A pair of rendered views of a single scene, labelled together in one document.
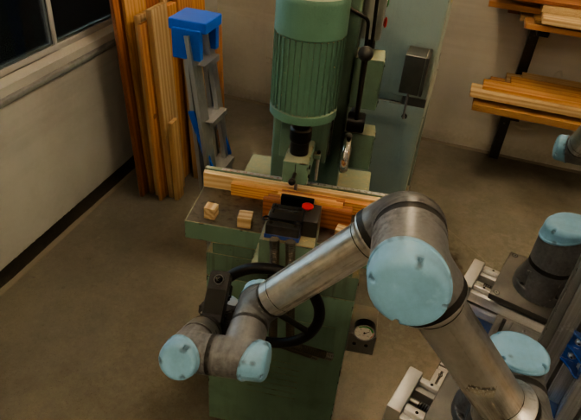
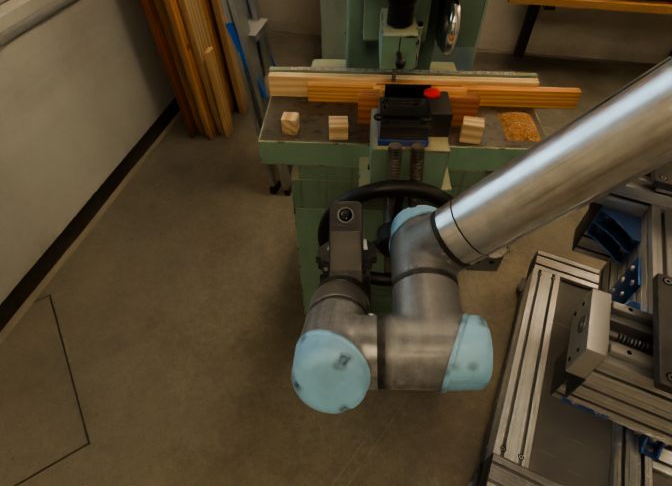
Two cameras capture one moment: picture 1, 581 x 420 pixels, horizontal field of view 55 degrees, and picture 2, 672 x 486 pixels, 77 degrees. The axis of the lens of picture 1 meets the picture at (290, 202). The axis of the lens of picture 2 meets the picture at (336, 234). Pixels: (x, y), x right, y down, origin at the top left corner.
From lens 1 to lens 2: 0.66 m
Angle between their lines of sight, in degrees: 13
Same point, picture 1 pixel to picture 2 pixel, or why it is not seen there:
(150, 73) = not seen: outside the picture
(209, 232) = (293, 152)
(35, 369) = (120, 327)
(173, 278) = (241, 214)
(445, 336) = not seen: outside the picture
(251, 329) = (444, 298)
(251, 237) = (349, 151)
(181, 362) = (338, 385)
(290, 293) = (515, 224)
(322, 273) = (598, 178)
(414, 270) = not seen: outside the picture
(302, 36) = not seen: outside the picture
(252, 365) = (472, 369)
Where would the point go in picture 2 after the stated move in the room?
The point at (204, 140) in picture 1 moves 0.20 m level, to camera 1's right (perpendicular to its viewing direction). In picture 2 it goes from (249, 58) to (303, 56)
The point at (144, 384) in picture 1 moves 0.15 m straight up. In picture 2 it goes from (236, 324) to (228, 303)
